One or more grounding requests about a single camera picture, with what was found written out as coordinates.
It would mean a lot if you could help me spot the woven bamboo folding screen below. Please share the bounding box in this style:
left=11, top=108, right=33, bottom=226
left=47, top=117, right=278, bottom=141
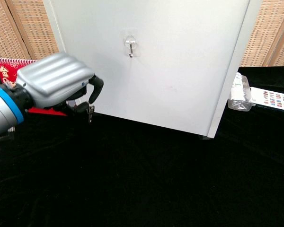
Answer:
left=0, top=0, right=284, bottom=79

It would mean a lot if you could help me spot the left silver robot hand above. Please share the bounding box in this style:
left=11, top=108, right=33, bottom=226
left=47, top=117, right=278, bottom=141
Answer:
left=15, top=52, right=105, bottom=116

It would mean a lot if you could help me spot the white metal cabinet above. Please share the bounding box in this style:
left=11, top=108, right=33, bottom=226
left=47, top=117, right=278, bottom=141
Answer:
left=42, top=0, right=264, bottom=140

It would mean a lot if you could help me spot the silver key bunch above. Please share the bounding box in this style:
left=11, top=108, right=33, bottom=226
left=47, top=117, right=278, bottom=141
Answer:
left=86, top=105, right=96, bottom=124

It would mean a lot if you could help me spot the red 2026 desk calendar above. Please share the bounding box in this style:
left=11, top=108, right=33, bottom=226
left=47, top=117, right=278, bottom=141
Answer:
left=0, top=57, right=77, bottom=117

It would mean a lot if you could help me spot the black velvet table cloth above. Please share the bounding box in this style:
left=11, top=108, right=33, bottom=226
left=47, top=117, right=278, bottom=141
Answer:
left=0, top=66, right=284, bottom=227

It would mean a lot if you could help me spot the clear plastic wrapped package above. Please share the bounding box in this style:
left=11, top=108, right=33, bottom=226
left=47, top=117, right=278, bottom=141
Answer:
left=227, top=72, right=256, bottom=112

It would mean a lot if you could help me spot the white printed card sheet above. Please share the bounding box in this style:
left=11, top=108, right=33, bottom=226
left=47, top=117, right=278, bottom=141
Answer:
left=249, top=87, right=284, bottom=113

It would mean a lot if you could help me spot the clear adhesive wall hook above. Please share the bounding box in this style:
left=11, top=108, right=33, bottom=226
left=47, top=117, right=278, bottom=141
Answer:
left=121, top=27, right=142, bottom=58

